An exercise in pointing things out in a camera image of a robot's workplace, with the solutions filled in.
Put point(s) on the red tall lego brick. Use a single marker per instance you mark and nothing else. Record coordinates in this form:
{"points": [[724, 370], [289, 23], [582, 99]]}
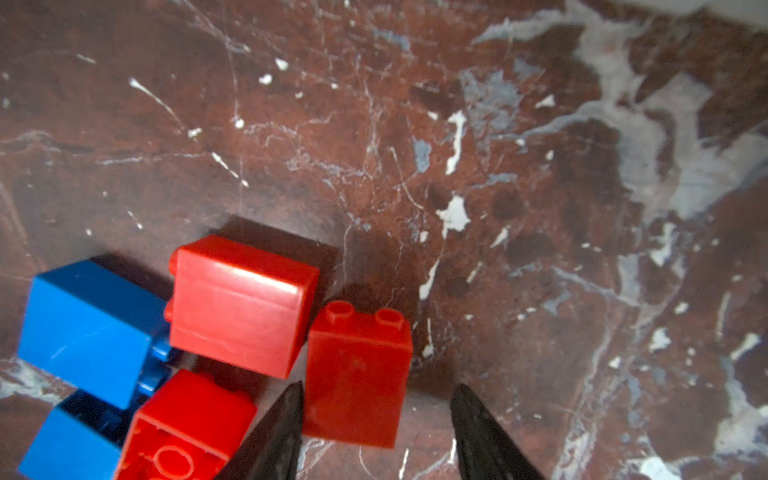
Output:
{"points": [[357, 371]]}

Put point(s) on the long red lego brick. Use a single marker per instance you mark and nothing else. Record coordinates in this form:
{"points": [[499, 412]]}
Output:
{"points": [[189, 429]]}

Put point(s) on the blue lego brick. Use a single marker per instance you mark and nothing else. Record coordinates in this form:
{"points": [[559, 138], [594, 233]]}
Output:
{"points": [[98, 332], [82, 438]]}

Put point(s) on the red square lego brick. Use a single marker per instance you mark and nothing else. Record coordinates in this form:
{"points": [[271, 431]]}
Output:
{"points": [[240, 305]]}

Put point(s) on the blue lego brick lower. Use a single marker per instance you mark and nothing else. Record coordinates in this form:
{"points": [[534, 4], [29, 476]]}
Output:
{"points": [[82, 438]]}

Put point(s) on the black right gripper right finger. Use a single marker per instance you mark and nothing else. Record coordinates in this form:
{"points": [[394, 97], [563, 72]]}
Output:
{"points": [[484, 450]]}

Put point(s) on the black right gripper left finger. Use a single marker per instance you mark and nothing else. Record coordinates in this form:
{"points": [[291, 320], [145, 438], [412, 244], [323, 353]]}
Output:
{"points": [[272, 449]]}

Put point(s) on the blue lego brick upper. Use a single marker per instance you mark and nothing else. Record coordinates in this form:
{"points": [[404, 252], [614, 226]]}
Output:
{"points": [[98, 332]]}

